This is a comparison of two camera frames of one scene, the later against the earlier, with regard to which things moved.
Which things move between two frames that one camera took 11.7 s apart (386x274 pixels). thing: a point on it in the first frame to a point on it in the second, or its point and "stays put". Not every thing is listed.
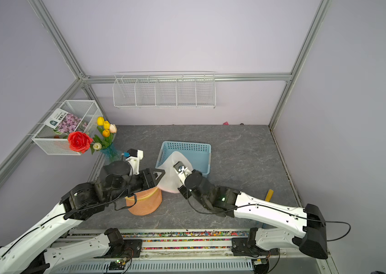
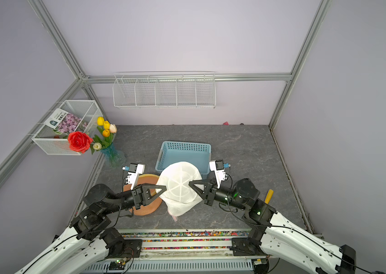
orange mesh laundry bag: x=147 y=201 stays put
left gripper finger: x=158 y=180 to x=144 y=189
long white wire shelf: x=192 y=89 stays put
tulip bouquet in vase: x=105 y=145 stays put
